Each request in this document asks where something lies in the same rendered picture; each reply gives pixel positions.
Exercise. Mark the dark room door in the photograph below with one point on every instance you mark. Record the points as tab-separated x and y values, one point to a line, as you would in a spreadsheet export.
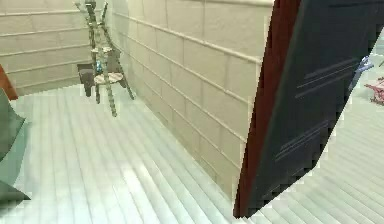
310	100

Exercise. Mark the red brown furniture corner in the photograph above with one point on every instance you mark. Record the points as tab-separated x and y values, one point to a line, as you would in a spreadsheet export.
6	86

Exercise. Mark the small blue bottle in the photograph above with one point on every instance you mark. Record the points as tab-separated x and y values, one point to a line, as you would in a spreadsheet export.
98	66

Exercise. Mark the grey tripod shelf stand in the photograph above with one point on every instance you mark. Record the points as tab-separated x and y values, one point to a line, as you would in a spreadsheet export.
104	63

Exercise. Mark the green cushion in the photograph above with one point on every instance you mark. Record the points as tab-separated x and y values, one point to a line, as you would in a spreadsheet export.
9	130

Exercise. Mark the pink red object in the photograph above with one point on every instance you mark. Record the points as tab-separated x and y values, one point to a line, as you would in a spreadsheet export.
378	89

